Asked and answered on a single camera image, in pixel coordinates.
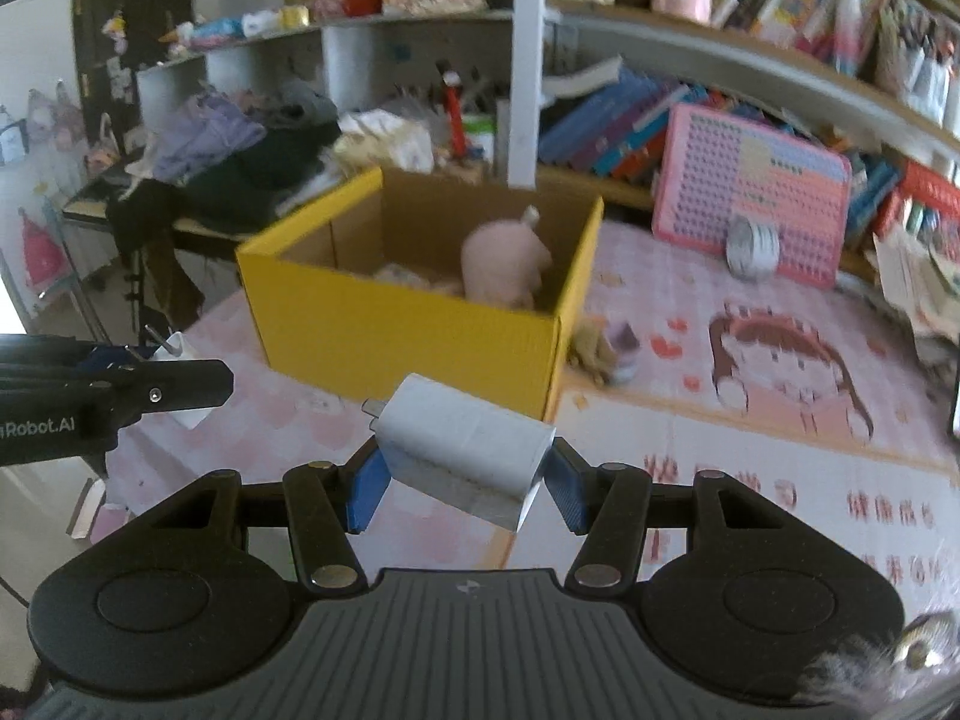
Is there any small white plug adapter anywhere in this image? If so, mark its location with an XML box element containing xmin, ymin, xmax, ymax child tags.
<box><xmin>143</xmin><ymin>323</ymin><xmax>220</xmax><ymax>434</ymax></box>

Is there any large white charger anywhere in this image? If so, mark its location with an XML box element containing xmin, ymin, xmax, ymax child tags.
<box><xmin>363</xmin><ymin>374</ymin><xmax>556</xmax><ymax>532</ymax></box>

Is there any toy dump truck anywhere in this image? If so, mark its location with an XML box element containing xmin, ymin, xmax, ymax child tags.
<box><xmin>568</xmin><ymin>320</ymin><xmax>641</xmax><ymax>387</ymax></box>

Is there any pink plush pig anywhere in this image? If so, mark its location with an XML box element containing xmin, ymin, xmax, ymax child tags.
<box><xmin>460</xmin><ymin>206</ymin><xmax>551</xmax><ymax>310</ymax></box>

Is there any clear tape roll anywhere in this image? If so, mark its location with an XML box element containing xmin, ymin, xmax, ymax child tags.
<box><xmin>724</xmin><ymin>216</ymin><xmax>781</xmax><ymax>281</ymax></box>

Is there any pink handheld fan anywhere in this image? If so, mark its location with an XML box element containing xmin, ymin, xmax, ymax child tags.
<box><xmin>373</xmin><ymin>263</ymin><xmax>464</xmax><ymax>298</ymax></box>

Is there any pink checkered tablecloth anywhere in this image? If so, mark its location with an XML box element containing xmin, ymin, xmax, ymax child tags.
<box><xmin>107</xmin><ymin>221</ymin><xmax>958</xmax><ymax>613</ymax></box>

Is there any yellow cardboard box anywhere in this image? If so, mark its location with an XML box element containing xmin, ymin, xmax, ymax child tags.
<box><xmin>236</xmin><ymin>169</ymin><xmax>604</xmax><ymax>418</ymax></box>

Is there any pile of clothes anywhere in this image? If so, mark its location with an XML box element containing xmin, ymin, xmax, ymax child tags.
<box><xmin>104</xmin><ymin>78</ymin><xmax>344</xmax><ymax>263</ymax></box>

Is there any pink keyboard learning board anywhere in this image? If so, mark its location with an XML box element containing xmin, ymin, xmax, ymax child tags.
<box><xmin>652</xmin><ymin>104</ymin><xmax>853</xmax><ymax>288</ymax></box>

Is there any crumpled white bag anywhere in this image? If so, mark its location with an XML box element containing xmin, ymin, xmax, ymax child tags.
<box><xmin>332</xmin><ymin>109</ymin><xmax>434</xmax><ymax>174</ymax></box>

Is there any row of books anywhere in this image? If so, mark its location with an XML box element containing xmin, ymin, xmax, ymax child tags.
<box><xmin>537</xmin><ymin>68</ymin><xmax>903</xmax><ymax>247</ymax></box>

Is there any stack of papers and books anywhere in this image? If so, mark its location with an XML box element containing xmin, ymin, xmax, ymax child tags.
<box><xmin>874</xmin><ymin>227</ymin><xmax>958</xmax><ymax>344</ymax></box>

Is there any white shelf unit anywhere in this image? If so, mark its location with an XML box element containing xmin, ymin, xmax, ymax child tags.
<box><xmin>137</xmin><ymin>0</ymin><xmax>958</xmax><ymax>185</ymax></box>

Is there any red book box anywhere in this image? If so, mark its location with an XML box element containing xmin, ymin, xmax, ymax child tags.
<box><xmin>871</xmin><ymin>161</ymin><xmax>958</xmax><ymax>242</ymax></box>

